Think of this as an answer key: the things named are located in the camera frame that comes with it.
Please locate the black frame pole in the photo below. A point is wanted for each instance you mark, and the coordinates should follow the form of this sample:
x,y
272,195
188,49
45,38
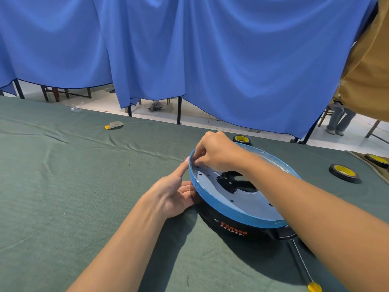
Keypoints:
x,y
310,130
129,110
18,89
179,110

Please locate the person's left thumb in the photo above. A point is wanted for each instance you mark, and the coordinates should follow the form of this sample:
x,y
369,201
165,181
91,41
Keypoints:
x,y
179,172

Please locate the wooden bench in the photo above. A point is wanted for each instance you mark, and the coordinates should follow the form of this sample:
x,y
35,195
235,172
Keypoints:
x,y
56,92

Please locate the black metal bracket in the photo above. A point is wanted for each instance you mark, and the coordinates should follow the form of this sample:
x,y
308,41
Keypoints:
x,y
232,180

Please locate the blue fabric curtain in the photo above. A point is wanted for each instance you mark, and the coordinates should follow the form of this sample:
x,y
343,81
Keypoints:
x,y
212,57

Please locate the brown cloth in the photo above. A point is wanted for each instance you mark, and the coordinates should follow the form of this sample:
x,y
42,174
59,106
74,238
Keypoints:
x,y
381,175

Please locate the tan fabric curtain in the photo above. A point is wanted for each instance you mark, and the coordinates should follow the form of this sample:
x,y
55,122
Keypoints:
x,y
370,72

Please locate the wooden chair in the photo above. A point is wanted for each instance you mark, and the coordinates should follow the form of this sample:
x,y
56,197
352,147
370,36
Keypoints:
x,y
324,114

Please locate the grey and yellow small scrap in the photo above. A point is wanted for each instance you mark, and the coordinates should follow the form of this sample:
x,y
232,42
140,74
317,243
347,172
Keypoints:
x,y
114,125

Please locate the clear plastic wrapper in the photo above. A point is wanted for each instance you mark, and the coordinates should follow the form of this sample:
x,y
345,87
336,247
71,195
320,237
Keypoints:
x,y
76,108

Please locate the person's right fingers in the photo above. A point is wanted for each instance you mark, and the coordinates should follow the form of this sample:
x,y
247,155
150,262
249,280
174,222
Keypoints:
x,y
204,150

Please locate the blue round plastic base cover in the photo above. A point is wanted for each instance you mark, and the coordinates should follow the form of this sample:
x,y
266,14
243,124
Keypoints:
x,y
217,208

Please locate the green tablecloth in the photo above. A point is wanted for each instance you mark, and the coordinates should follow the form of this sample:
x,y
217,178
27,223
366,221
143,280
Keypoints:
x,y
60,179

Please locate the person's left hand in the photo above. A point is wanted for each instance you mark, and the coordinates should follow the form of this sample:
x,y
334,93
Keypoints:
x,y
170,196

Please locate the person's left forearm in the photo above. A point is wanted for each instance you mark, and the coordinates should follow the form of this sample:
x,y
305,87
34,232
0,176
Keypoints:
x,y
121,255

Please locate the person's right hand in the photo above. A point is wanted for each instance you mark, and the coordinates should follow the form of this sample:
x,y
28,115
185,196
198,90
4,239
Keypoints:
x,y
223,153

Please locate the black electric pan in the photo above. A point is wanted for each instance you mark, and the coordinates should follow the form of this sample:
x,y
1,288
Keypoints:
x,y
212,220

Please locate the person's right forearm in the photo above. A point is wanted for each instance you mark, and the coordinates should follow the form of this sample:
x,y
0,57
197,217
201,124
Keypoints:
x,y
319,221

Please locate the black tape roll yellow core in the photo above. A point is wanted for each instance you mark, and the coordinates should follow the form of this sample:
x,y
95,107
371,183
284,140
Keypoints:
x,y
344,172
376,160
242,139

